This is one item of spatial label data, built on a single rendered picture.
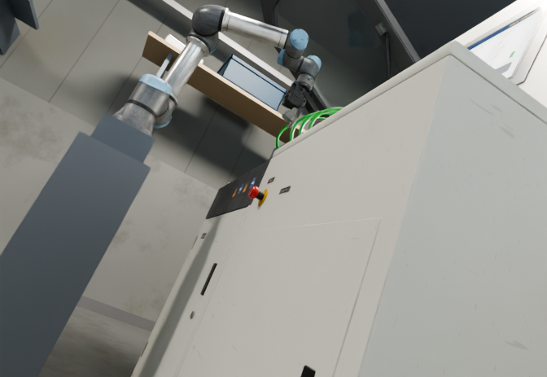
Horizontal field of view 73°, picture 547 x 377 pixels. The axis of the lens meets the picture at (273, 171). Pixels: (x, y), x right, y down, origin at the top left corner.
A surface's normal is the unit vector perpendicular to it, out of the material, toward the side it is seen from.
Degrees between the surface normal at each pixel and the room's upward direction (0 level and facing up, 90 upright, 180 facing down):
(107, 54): 90
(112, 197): 90
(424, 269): 90
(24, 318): 90
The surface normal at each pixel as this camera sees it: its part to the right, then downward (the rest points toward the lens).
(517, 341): 0.36, -0.18
